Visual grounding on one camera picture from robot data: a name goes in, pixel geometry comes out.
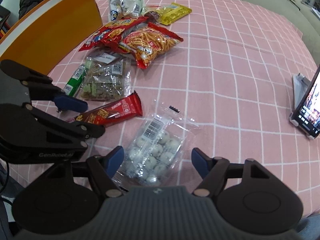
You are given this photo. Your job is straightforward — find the red chocolate bar wrapper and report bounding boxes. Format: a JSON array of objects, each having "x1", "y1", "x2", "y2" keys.
[{"x1": 70, "y1": 91, "x2": 143, "y2": 127}]

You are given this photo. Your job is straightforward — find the orange cardboard box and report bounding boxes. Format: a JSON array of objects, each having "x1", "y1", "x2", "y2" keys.
[{"x1": 1, "y1": 0, "x2": 103, "y2": 74}]

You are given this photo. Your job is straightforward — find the green sausage stick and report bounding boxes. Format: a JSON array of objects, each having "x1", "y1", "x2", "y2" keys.
[{"x1": 63, "y1": 64, "x2": 87, "y2": 97}]

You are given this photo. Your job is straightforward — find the red cartoon snack bag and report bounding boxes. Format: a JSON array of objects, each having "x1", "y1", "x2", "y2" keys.
[{"x1": 79, "y1": 16, "x2": 149, "y2": 51}]

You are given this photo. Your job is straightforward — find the yellow snack packet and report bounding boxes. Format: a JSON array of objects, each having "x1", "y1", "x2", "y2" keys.
[{"x1": 142, "y1": 3, "x2": 192, "y2": 26}]

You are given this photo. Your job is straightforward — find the white phone stand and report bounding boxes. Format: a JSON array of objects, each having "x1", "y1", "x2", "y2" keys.
[{"x1": 292, "y1": 73, "x2": 311, "y2": 109}]

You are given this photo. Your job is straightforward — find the smartphone on stand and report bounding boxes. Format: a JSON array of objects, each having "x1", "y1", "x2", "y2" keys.
[{"x1": 289, "y1": 67, "x2": 320, "y2": 140}]

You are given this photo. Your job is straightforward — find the clear bag of green snacks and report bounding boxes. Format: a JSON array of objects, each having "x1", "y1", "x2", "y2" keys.
[{"x1": 79, "y1": 50, "x2": 132, "y2": 102}]

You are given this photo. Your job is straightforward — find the clear bag of white balls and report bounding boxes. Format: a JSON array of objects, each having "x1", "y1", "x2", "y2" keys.
[{"x1": 113, "y1": 106, "x2": 200, "y2": 191}]

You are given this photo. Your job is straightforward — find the pink checkered tablecloth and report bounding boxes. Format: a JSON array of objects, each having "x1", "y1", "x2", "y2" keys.
[{"x1": 7, "y1": 0, "x2": 320, "y2": 215}]

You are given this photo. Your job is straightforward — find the white blue snack bag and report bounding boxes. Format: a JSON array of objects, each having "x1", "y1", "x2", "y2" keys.
[{"x1": 108, "y1": 0, "x2": 145, "y2": 21}]

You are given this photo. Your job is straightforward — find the red Mimi stick snack bag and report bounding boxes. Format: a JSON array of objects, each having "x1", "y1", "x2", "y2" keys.
[{"x1": 118, "y1": 22, "x2": 183, "y2": 69}]

